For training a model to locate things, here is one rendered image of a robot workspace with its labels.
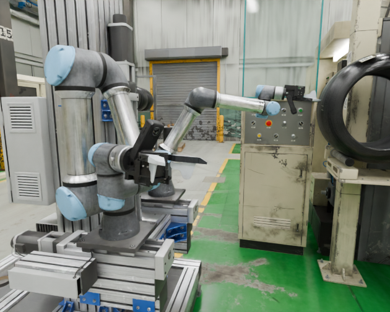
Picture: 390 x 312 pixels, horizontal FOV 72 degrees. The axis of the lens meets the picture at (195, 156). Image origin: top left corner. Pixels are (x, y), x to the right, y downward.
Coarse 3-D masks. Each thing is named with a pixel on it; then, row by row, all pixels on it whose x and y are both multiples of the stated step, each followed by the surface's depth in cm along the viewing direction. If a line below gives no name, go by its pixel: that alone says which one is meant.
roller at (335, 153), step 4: (332, 152) 175; (336, 152) 168; (340, 152) 164; (336, 156) 164; (340, 156) 156; (344, 156) 152; (340, 160) 155; (344, 160) 147; (348, 160) 144; (352, 160) 144; (348, 164) 144; (352, 164) 144
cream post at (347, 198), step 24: (360, 0) 162; (360, 24) 164; (360, 48) 166; (360, 96) 170; (360, 120) 172; (336, 192) 192; (360, 192) 179; (336, 216) 189; (336, 240) 188; (336, 264) 191
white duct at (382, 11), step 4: (384, 0) 198; (388, 0) 197; (384, 4) 200; (388, 4) 199; (384, 8) 201; (380, 12) 205; (384, 12) 203; (380, 16) 206; (384, 16) 205; (388, 16) 205
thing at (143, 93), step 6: (138, 90) 480; (144, 90) 541; (156, 90) 574; (144, 96) 506; (150, 96) 548; (156, 96) 574; (138, 102) 474; (144, 102) 508; (150, 102) 548; (156, 102) 575; (138, 108) 508; (144, 108) 547; (156, 108) 576; (156, 114) 578; (156, 120) 580; (156, 144) 589
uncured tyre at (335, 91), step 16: (352, 64) 139; (368, 64) 134; (384, 64) 132; (336, 80) 142; (352, 80) 137; (320, 96) 161; (336, 96) 140; (320, 112) 153; (336, 112) 141; (320, 128) 162; (336, 128) 143; (336, 144) 147; (352, 144) 142; (368, 144) 164; (384, 144) 161; (368, 160) 143; (384, 160) 141
